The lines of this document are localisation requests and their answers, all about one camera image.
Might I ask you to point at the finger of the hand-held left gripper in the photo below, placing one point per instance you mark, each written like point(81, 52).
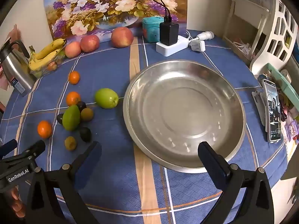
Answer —
point(32, 148)
point(8, 145)

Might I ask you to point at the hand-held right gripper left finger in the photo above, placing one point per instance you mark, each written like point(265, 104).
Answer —
point(90, 154)

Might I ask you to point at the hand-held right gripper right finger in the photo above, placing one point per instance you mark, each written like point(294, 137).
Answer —
point(210, 161)

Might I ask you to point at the dark purple plum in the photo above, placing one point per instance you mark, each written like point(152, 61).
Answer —
point(82, 105)
point(59, 119)
point(85, 134)

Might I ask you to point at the small orange tangerine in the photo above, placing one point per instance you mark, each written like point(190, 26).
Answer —
point(44, 129)
point(74, 77)
point(72, 98)

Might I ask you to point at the brown longan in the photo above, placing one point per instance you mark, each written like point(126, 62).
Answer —
point(70, 143)
point(87, 114)

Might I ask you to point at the elongated green jujube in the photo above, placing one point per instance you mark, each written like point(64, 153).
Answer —
point(71, 117)

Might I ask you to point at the round stainless steel plate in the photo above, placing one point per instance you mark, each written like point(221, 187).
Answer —
point(182, 112)

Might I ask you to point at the round green jujube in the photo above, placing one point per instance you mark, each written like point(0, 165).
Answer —
point(106, 98)

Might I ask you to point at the person's left hand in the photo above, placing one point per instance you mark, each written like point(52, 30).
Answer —
point(17, 206)

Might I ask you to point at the stainless steel kettle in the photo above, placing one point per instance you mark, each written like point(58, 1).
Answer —
point(14, 72)

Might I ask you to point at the white phone stand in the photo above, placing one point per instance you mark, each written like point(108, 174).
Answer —
point(259, 105)

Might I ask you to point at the smartphone with lit screen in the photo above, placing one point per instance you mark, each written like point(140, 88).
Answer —
point(273, 112)

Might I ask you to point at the blue plaid tablecloth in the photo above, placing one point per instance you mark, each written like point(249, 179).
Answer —
point(105, 70)

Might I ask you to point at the clear plastic fruit container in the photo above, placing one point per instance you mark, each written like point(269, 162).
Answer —
point(55, 64)

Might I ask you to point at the purple cartoon sticker pack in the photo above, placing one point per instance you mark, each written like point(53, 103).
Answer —
point(292, 130)

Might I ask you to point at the patterned tape roll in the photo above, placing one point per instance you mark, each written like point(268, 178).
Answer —
point(266, 77)

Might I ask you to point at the bunch of yellow bananas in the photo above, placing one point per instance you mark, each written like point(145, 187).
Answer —
point(50, 47)

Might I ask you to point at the small pale red apple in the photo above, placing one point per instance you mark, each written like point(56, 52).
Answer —
point(72, 49)

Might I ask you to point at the light green tray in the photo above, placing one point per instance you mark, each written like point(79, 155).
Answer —
point(287, 86)

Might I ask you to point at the medium red apple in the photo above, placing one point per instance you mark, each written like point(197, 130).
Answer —
point(89, 43)

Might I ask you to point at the small white jar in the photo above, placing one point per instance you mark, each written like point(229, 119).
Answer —
point(286, 74)

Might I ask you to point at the white plug adapter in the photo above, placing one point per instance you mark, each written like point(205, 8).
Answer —
point(198, 46)

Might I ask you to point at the white plastic bag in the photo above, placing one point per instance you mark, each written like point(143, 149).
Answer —
point(244, 47)

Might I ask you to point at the white power strip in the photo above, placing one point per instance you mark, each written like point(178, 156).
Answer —
point(171, 49)

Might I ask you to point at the large red apple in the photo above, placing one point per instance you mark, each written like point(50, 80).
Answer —
point(122, 37)

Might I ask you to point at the white round power plug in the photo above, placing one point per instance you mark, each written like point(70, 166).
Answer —
point(206, 35)

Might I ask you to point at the black power charger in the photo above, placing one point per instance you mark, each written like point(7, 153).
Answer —
point(168, 33)

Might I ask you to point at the teal tin box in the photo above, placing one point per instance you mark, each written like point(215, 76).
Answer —
point(150, 31)

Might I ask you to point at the white lattice chair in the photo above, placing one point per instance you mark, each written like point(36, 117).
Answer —
point(278, 35)

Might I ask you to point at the floral painting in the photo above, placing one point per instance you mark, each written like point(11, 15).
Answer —
point(93, 4)

